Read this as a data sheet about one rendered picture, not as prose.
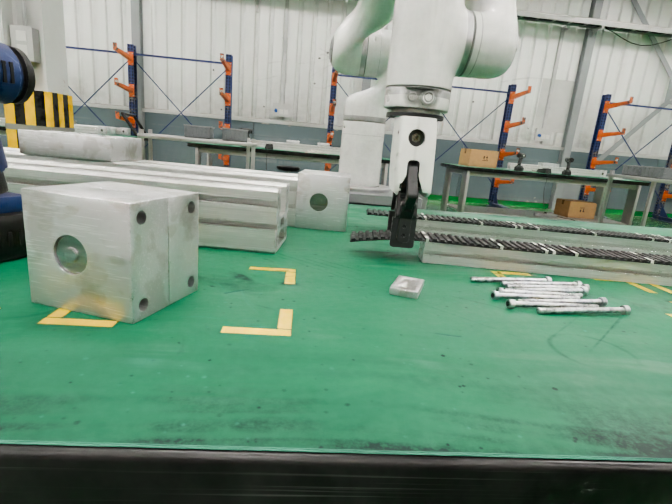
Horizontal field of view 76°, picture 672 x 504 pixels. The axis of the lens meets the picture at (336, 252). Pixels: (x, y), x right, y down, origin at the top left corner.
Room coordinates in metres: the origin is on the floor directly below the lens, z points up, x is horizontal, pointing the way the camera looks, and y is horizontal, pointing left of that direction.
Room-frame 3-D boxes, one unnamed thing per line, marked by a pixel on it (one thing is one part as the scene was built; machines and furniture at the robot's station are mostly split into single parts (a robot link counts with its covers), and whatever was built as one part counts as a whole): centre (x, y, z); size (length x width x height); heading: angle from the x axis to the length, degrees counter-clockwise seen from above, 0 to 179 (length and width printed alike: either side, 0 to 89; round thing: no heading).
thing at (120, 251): (0.37, 0.19, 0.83); 0.11 x 0.10 x 0.10; 166
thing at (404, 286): (0.45, -0.08, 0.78); 0.05 x 0.03 x 0.01; 162
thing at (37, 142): (0.79, 0.48, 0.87); 0.16 x 0.11 x 0.07; 89
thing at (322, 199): (0.80, 0.03, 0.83); 0.12 x 0.09 x 0.10; 179
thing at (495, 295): (0.45, -0.22, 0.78); 0.11 x 0.01 x 0.01; 101
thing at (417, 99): (0.59, -0.09, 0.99); 0.09 x 0.08 x 0.03; 179
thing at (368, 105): (1.26, -0.08, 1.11); 0.19 x 0.12 x 0.24; 94
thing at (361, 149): (1.26, -0.05, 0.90); 0.19 x 0.19 x 0.18
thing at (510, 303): (0.43, -0.23, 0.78); 0.11 x 0.01 x 0.01; 101
